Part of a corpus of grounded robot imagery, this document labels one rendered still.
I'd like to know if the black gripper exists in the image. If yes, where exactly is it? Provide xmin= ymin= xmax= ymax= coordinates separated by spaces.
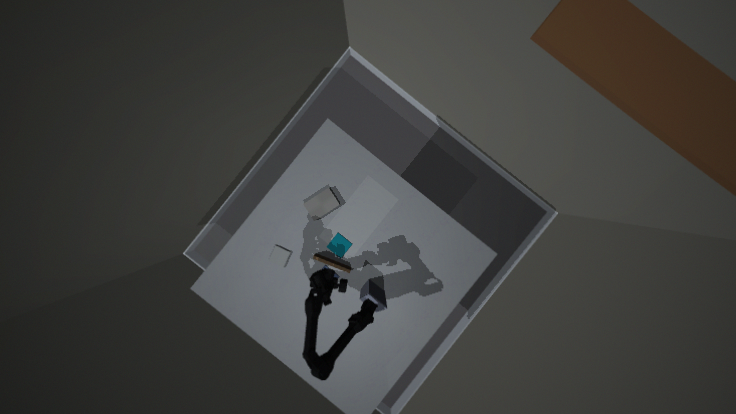
xmin=310 ymin=277 xmax=348 ymax=292

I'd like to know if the brown wooden bar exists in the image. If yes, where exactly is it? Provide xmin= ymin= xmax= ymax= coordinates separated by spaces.
xmin=313 ymin=253 xmax=351 ymax=273

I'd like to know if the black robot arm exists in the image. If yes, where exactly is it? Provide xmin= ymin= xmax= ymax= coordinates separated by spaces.
xmin=302 ymin=268 xmax=378 ymax=380

